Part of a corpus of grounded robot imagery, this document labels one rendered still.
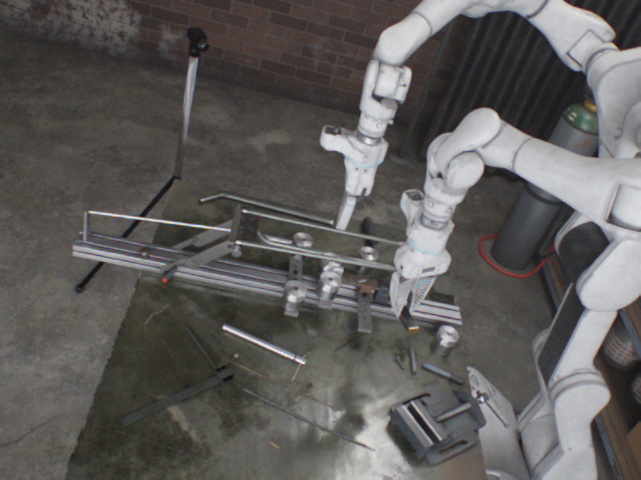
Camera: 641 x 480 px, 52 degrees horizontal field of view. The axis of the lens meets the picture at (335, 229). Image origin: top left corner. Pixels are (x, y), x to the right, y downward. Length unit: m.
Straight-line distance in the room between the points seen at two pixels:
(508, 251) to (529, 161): 2.42
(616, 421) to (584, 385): 0.97
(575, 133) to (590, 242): 1.47
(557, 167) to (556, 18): 0.62
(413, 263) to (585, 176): 0.38
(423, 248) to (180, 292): 0.58
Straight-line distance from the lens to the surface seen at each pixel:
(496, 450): 2.27
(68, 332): 2.60
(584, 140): 3.15
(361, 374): 1.46
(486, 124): 1.10
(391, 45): 1.32
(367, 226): 1.81
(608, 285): 1.67
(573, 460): 2.21
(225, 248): 1.46
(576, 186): 1.01
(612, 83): 1.56
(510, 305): 3.29
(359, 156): 1.36
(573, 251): 1.72
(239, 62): 4.22
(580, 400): 1.98
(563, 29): 1.60
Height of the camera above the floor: 1.95
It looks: 37 degrees down
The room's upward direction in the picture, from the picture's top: 19 degrees clockwise
